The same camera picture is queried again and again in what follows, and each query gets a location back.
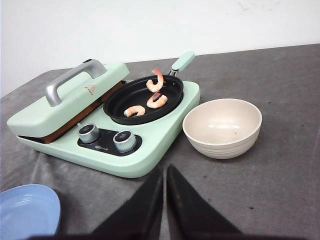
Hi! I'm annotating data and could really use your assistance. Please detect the blue plate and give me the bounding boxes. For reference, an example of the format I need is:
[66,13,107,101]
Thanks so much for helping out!
[0,184,61,240]

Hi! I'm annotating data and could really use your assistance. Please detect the orange toy shrimp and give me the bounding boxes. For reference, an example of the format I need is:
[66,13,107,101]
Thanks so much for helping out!
[146,69,165,93]
[123,105,146,117]
[146,92,168,109]

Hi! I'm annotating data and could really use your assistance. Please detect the silver control knob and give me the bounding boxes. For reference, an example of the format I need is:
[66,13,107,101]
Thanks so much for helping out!
[113,130,137,153]
[78,123,100,144]

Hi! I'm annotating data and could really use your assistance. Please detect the beige ceramic bowl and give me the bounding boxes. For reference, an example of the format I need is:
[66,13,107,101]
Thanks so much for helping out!
[182,98,263,160]

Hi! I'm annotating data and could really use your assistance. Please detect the breakfast maker hinged lid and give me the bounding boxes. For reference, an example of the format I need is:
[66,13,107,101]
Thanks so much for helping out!
[7,60,129,144]

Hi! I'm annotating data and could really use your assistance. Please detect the mint green breakfast maker base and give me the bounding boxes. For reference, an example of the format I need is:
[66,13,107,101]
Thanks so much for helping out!
[18,81,201,178]

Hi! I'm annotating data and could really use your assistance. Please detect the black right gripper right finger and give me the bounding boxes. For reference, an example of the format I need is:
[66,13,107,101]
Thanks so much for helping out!
[166,164,320,240]

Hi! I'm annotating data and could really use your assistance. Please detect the left silver control knob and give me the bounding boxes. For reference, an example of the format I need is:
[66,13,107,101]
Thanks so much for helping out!
[78,123,100,144]

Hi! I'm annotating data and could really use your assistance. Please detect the small black frying pan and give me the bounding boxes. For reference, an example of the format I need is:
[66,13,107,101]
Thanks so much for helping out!
[103,51,195,125]

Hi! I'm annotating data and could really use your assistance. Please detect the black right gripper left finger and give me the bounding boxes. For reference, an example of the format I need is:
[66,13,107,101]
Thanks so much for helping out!
[30,168,164,240]

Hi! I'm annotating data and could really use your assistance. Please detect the right silver control knob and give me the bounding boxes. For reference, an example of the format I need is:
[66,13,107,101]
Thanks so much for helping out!
[113,130,137,153]

